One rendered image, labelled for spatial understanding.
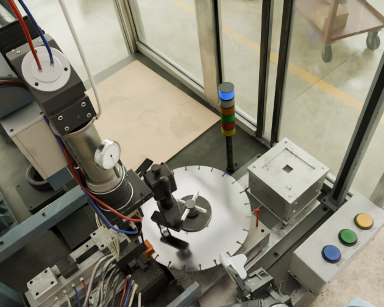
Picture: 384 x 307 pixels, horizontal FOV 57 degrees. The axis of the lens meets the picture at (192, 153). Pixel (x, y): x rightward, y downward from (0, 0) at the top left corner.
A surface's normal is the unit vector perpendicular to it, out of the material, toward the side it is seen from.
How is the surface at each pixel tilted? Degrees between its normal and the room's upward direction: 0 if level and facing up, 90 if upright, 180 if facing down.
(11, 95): 90
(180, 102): 0
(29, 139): 90
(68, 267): 0
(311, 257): 0
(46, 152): 90
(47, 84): 45
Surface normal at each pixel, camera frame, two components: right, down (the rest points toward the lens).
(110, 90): -0.11, -0.61
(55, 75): 0.37, -0.03
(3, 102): 0.63, 0.57
